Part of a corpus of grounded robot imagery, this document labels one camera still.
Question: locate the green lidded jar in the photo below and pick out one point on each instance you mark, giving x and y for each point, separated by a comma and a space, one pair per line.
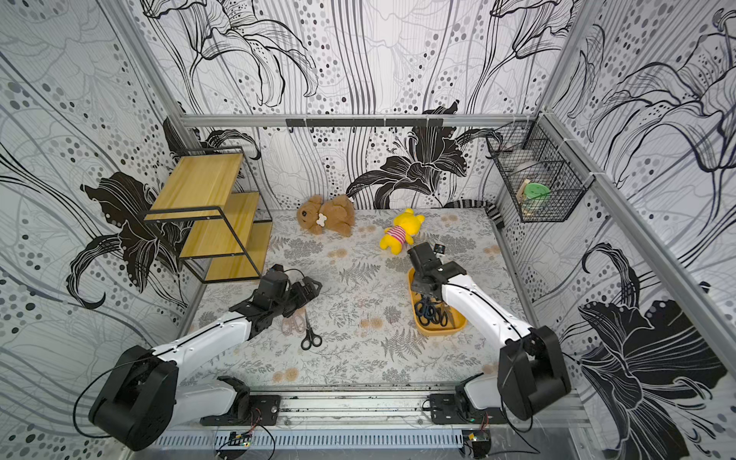
534, 198

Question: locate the blue handled scissors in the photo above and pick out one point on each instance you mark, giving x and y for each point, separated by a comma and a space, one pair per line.
441, 316

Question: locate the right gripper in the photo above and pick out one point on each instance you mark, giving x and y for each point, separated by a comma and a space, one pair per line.
428, 290

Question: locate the yellow storage box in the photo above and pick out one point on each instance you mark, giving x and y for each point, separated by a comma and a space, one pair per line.
457, 321

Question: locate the all black scissors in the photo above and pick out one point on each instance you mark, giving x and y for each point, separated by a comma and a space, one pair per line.
425, 311

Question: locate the wooden tiered shelf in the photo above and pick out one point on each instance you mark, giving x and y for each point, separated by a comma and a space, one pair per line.
217, 191

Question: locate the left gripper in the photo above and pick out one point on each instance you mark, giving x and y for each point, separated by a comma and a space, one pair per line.
303, 297

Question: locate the yellow plush bear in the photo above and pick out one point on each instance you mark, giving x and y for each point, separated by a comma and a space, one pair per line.
402, 232

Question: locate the black wall hook rail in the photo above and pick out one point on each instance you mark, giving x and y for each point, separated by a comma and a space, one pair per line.
373, 122

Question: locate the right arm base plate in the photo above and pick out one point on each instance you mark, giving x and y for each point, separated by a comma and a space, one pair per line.
454, 409

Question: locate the brown teddy bear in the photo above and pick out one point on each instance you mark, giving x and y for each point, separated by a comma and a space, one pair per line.
337, 215

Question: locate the white cable duct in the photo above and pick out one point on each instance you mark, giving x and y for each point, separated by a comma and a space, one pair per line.
312, 439

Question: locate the black scissors long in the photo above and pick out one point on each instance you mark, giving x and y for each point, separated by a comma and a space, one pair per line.
311, 338

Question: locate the black wire basket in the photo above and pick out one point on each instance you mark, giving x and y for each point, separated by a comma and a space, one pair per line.
525, 151

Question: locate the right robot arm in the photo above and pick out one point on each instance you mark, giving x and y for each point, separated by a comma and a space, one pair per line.
531, 371

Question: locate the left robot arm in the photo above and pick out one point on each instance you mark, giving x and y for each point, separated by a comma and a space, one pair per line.
143, 394

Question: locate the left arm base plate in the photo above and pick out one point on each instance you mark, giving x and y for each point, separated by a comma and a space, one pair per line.
246, 408

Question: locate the pink scissors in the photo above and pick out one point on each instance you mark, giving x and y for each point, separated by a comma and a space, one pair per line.
294, 325

